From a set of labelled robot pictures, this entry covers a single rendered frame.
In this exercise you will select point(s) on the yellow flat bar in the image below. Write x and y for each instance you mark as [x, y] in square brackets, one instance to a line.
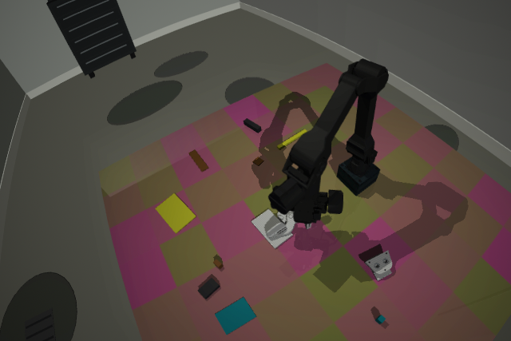
[288, 141]

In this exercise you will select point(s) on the yellow flat rectangular plate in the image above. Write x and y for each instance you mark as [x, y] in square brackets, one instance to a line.
[175, 213]

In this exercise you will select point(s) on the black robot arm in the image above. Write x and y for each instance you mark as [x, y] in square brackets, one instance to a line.
[364, 79]

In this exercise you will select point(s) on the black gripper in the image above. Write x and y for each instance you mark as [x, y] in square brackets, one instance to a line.
[334, 201]

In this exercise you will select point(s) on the small teal cube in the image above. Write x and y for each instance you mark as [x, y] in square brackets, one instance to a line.
[380, 319]

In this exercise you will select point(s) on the teal flat rectangular plate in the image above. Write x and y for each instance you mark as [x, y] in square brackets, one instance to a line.
[235, 315]

